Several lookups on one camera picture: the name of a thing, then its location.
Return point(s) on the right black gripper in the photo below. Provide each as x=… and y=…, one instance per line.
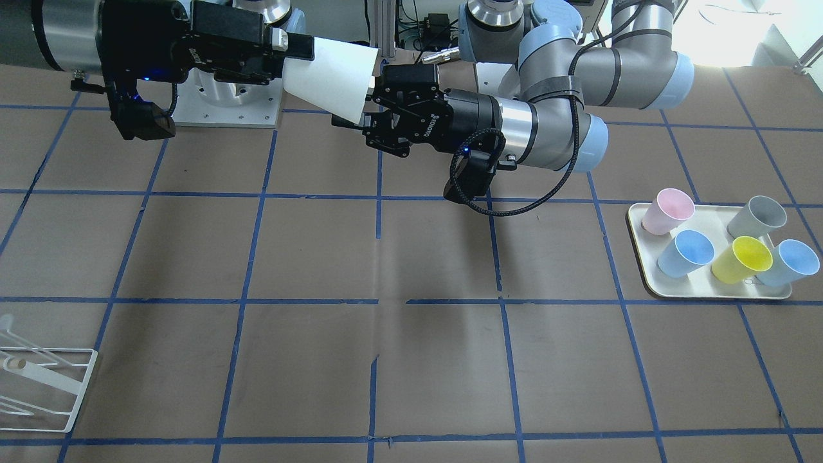
x=143, y=35

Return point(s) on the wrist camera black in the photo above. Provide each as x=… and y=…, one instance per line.
x=473, y=175
x=135, y=117

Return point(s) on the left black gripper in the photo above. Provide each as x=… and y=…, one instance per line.
x=468, y=116

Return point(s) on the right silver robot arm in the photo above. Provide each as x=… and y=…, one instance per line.
x=60, y=35

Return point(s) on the pink plastic cup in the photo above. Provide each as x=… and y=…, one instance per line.
x=670, y=209

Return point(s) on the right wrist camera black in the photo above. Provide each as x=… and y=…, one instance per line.
x=135, y=117

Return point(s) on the blue cup on tray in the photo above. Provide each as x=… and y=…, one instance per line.
x=687, y=252

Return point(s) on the aluminium frame post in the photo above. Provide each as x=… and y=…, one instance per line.
x=382, y=27

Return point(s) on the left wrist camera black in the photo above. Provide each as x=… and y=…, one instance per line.
x=473, y=175

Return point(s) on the white wire cup rack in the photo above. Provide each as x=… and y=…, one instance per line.
x=43, y=388

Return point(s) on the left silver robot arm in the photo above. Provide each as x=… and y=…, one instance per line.
x=553, y=79

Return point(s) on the cream plastic tray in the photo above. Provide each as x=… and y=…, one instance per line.
x=712, y=221

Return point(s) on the light blue cup tray edge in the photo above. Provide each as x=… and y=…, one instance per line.
x=792, y=261

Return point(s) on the white plastic cup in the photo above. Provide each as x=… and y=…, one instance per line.
x=337, y=79

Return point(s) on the yellow plastic cup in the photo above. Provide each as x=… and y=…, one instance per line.
x=745, y=257

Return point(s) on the grey plastic cup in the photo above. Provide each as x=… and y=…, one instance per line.
x=758, y=217

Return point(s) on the silver metal cylinder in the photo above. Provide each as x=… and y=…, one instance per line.
x=446, y=55

